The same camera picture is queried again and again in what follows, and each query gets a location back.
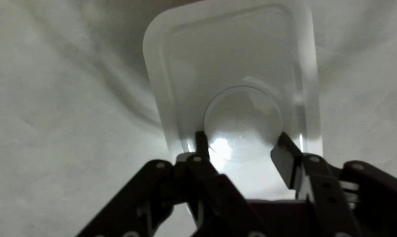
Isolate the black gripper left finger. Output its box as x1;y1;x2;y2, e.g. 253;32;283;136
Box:
74;130;269;237

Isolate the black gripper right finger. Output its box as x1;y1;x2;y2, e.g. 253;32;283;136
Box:
269;130;397;237

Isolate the white rectangular container lid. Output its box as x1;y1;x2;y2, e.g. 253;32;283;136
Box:
141;0;324;201

